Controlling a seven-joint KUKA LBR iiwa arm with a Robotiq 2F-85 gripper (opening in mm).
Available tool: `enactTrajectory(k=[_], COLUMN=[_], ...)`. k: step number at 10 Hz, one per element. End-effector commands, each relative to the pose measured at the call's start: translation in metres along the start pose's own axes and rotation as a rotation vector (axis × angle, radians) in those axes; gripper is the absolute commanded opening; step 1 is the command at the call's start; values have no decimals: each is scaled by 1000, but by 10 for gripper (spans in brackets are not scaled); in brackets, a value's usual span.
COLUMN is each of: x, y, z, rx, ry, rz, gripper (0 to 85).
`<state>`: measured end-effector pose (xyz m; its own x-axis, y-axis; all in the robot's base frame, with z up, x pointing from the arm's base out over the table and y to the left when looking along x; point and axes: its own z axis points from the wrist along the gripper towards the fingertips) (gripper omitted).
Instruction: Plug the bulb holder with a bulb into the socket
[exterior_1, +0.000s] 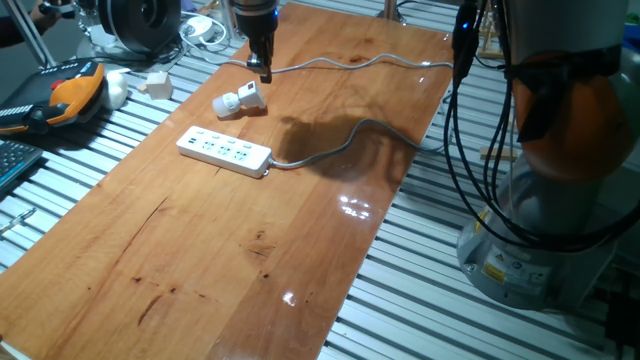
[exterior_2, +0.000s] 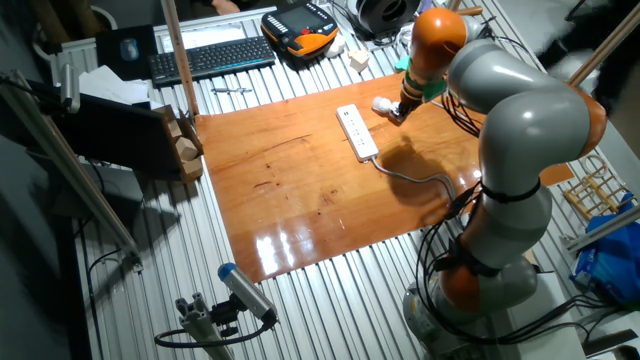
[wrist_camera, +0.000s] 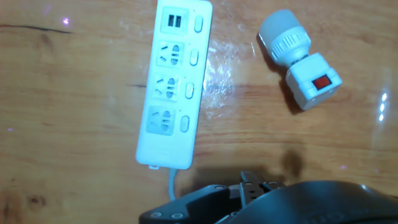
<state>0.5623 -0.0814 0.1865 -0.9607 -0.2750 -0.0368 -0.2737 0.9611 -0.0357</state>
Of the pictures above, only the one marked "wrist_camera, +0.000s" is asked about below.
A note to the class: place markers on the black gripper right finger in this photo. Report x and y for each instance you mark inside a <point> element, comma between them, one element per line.
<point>273,185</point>

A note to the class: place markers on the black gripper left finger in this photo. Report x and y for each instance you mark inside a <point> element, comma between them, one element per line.
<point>199,202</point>

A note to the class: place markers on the white bulb holder with bulb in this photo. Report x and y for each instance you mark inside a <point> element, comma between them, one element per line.
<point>289,43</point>

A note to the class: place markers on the white power strip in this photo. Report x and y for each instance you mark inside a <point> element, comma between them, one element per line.
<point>164,152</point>

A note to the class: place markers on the glossy wooden board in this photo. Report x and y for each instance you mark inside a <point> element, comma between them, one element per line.
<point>77,109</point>

